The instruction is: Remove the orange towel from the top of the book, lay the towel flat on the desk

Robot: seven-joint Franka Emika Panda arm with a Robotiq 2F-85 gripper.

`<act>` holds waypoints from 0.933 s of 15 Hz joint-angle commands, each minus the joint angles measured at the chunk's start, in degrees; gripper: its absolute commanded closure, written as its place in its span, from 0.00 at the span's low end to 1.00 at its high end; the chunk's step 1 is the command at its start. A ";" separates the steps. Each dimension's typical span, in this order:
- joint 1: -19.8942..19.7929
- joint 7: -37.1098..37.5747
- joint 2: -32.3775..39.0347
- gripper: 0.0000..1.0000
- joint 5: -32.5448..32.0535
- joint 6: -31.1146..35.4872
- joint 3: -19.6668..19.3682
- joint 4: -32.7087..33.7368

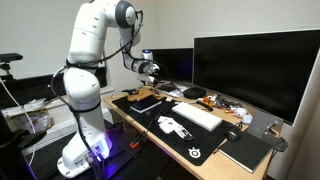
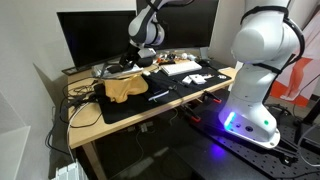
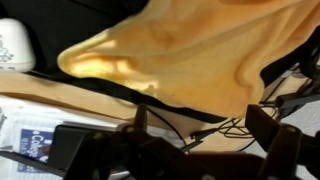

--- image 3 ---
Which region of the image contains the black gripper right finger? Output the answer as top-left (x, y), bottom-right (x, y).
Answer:
top-left (244, 104), bottom-right (320, 180)

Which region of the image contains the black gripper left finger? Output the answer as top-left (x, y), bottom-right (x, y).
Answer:
top-left (63, 103), bottom-right (201, 180)

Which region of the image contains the orange towel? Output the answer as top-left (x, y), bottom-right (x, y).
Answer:
top-left (57, 0), bottom-right (320, 119)

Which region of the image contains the black desk mat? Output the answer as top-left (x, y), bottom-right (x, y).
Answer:
top-left (0, 0), bottom-right (320, 125)

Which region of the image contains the white printed plastic bag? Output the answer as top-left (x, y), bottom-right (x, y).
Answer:
top-left (0, 94), bottom-right (178, 180)

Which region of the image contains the small white charger case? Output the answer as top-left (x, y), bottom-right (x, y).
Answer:
top-left (0, 18), bottom-right (37, 74)

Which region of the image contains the thin black cable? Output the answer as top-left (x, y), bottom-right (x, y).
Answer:
top-left (146, 107), bottom-right (189, 154)

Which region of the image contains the black cable bundle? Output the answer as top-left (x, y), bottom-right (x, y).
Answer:
top-left (181, 33), bottom-right (320, 154)

